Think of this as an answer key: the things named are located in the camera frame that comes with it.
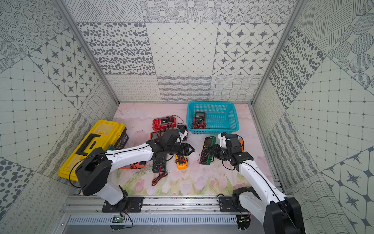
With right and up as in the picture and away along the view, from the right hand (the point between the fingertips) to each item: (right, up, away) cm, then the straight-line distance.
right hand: (209, 152), depth 82 cm
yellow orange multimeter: (-16, -7, +3) cm, 18 cm away
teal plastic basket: (+13, +19, +29) cm, 37 cm away
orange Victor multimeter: (-36, +7, +13) cm, 39 cm away
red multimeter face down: (-30, +16, +19) cm, 39 cm away
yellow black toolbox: (-61, +10, -1) cm, 62 cm away
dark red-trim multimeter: (-4, +17, +24) cm, 30 cm away
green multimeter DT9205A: (-30, -8, +3) cm, 31 cm away
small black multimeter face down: (-17, +12, +19) cm, 28 cm away
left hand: (-10, +3, 0) cm, 10 cm away
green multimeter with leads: (-2, -2, -1) cm, 3 cm away
